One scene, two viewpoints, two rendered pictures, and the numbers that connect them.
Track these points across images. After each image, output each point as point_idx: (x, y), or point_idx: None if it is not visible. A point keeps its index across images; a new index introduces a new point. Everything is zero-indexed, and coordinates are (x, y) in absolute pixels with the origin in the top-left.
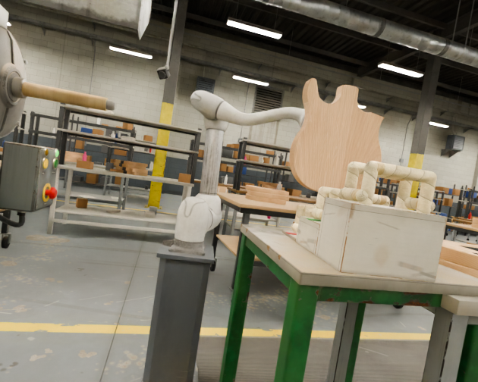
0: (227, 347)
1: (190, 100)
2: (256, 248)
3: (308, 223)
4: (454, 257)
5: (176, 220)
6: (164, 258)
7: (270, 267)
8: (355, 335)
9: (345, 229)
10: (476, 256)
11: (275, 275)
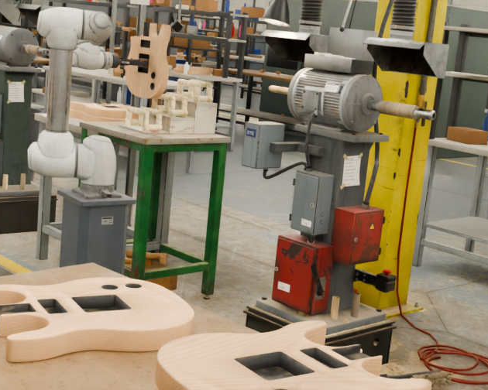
0: (146, 233)
1: (106, 26)
2: (176, 146)
3: (182, 119)
4: (136, 114)
5: (110, 166)
6: (128, 204)
7: (197, 148)
8: None
9: (214, 115)
10: None
11: (204, 150)
